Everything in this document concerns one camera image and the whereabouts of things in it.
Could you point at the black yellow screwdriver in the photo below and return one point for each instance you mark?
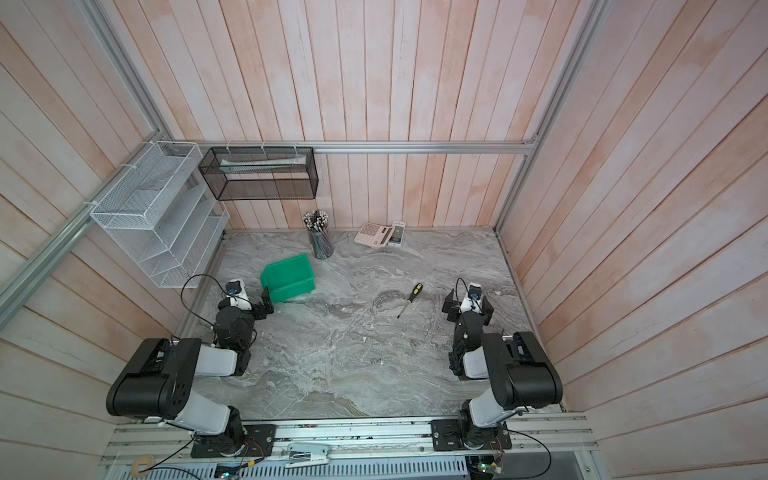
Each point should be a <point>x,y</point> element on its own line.
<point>410,299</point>

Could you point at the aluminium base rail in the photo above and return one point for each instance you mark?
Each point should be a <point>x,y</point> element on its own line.
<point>530,446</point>

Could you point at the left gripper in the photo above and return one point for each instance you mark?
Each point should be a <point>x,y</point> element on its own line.
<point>260,308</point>

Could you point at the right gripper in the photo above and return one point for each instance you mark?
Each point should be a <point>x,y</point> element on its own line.
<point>453,305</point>

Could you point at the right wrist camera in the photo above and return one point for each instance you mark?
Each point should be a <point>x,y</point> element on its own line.
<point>473,299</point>

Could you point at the black mesh wall basket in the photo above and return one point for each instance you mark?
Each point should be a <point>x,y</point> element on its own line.
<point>260,173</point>

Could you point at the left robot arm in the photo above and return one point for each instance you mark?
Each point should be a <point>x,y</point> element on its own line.
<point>157,382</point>

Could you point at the white digital timer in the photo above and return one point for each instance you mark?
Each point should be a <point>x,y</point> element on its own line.
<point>397,236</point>

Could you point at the clear pencil cup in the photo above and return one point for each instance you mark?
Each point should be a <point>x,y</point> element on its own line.
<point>317,223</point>

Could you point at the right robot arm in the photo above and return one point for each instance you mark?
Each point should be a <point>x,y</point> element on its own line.
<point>519,371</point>

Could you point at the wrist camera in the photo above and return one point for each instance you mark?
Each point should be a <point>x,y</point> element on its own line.
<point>473,299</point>
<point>236,296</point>

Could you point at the white wire mesh shelf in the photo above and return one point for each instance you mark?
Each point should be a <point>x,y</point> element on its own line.
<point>169,224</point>

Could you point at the green plastic bin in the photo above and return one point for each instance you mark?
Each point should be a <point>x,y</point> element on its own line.
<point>288,278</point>

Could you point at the pink calculator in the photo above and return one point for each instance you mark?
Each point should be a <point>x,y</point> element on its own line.
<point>374,235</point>

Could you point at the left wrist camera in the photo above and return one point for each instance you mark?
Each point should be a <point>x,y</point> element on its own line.
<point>236,296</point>

